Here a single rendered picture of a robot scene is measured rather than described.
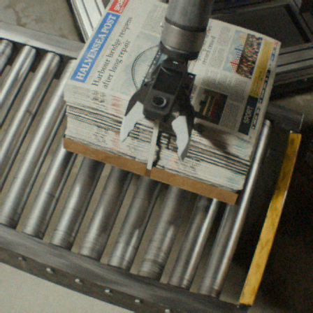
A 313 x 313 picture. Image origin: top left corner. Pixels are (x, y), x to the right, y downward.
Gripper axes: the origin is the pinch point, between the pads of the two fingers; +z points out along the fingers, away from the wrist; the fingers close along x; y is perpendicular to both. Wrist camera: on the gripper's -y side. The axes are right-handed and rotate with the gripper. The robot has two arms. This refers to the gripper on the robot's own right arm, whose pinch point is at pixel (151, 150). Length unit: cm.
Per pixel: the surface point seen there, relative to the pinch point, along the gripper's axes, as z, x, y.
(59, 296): 88, 24, 54
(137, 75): -8.8, 7.4, 10.2
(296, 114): 1.0, -25.3, 41.7
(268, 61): -15.5, -15.4, 23.5
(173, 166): 8.5, -3.3, 12.6
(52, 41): 1, 35, 40
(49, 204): 23.6, 19.1, 7.6
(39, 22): 32, 74, 135
